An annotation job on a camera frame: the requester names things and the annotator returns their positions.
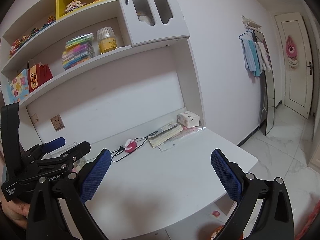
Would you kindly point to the blue patterned gift bag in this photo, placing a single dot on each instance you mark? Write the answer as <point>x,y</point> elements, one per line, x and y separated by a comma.
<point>18,87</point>

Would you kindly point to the stack of notebooks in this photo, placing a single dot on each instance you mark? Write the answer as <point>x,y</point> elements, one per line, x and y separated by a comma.
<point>164,133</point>

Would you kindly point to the colourful bead boxes stack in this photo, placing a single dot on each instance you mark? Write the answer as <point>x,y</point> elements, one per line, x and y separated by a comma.
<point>78,50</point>

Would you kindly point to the toy brick model on shelf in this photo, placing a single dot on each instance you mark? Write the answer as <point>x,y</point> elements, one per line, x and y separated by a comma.
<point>73,5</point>

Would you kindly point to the clear jar with yellow contents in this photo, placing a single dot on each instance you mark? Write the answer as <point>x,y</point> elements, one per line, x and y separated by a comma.
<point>106,39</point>

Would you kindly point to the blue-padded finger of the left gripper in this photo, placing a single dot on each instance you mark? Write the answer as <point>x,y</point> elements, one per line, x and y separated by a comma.
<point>73,154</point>
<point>53,145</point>

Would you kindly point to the white cabinet door with cutouts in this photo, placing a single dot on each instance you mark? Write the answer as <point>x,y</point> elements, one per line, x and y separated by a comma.
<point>150,21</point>

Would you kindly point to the red sticker on floor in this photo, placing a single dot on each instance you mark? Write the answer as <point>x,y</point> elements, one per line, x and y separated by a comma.
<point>216,213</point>

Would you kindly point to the orange round trash bin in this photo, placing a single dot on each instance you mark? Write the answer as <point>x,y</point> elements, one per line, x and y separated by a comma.
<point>216,232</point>

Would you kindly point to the hanging blue and white towels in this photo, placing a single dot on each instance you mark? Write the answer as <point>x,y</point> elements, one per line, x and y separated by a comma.
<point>256,56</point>

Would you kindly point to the pink door hanging decoration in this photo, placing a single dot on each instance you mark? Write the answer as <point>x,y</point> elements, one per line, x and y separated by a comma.
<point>292,53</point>

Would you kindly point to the standing floor mirror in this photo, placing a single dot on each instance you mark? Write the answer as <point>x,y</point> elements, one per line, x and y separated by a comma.
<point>267,102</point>

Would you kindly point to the floral tissue pack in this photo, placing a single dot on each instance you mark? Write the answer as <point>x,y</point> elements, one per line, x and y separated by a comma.
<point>188,119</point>

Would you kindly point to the person's left hand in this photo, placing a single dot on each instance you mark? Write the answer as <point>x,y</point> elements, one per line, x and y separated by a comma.
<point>16,210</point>

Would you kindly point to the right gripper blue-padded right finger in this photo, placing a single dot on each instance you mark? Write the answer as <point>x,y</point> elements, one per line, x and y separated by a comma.
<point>226,172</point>

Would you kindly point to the red plastic trash bag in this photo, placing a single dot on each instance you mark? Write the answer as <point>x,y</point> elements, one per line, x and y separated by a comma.
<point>313,229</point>

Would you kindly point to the white bedroom door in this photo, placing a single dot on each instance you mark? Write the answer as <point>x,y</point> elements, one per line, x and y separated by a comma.
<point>298,81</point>

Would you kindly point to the white wall hook rack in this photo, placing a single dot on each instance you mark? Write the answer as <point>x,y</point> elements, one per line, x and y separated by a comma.
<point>250,24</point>

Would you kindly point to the wall power socket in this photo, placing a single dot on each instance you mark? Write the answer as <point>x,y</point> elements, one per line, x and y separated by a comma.
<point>57,122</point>

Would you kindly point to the red paper gift bag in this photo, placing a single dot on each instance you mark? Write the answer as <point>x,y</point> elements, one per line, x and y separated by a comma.
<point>37,75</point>

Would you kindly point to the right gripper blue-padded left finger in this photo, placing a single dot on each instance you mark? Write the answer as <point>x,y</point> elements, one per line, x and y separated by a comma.
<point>93,173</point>

